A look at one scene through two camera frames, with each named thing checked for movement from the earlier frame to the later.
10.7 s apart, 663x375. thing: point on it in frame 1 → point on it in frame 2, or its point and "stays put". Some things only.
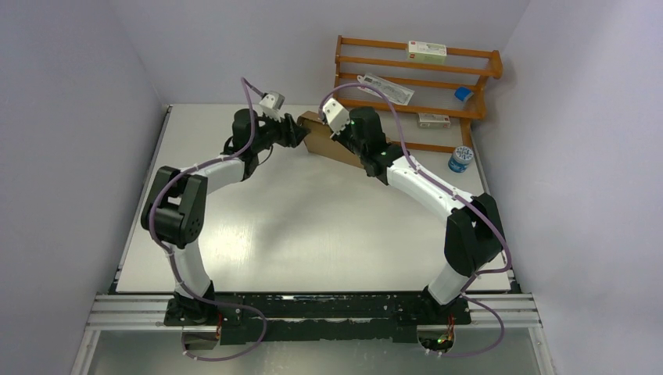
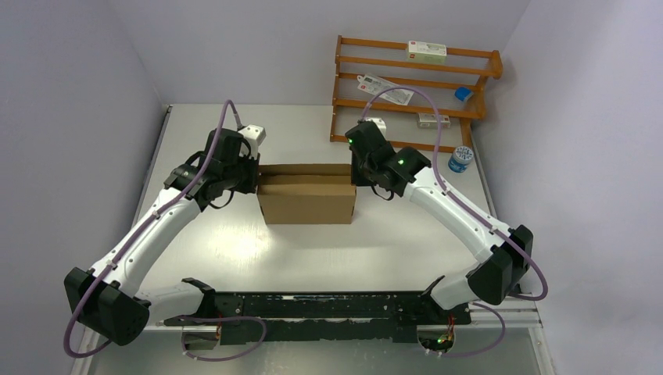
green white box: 427,51 stays put
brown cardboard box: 319,141 → 306,194
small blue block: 463,94 stays put
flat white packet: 391,91 stays put
